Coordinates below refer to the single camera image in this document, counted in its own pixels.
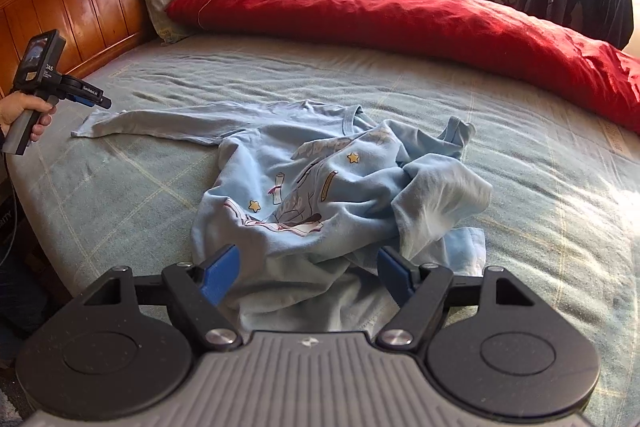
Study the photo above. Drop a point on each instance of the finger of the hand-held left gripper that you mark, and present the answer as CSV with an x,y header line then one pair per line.
x,y
102,103

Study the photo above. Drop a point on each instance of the light blue long-sleeve shirt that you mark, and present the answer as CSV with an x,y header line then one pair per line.
x,y
280,157

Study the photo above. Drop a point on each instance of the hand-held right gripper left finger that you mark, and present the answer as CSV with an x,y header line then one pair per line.
x,y
220,269

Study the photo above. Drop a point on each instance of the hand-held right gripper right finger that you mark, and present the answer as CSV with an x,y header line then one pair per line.
x,y
395,272

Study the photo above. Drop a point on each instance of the grey-green checked bed sheet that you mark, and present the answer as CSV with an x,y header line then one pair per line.
x,y
150,187

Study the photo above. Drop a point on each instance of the person's left hand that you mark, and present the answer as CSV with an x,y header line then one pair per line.
x,y
15,109

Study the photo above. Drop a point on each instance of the red duvet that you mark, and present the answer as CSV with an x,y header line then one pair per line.
x,y
400,22

